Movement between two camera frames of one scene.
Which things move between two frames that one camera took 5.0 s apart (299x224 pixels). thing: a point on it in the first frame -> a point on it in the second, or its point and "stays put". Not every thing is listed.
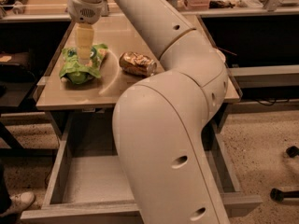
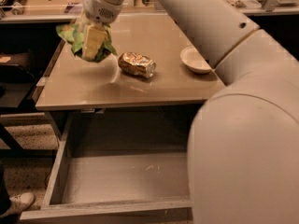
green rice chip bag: [79, 73] -> [74, 34]
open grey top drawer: [86, 188] stays put
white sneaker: [19, 203] stays put
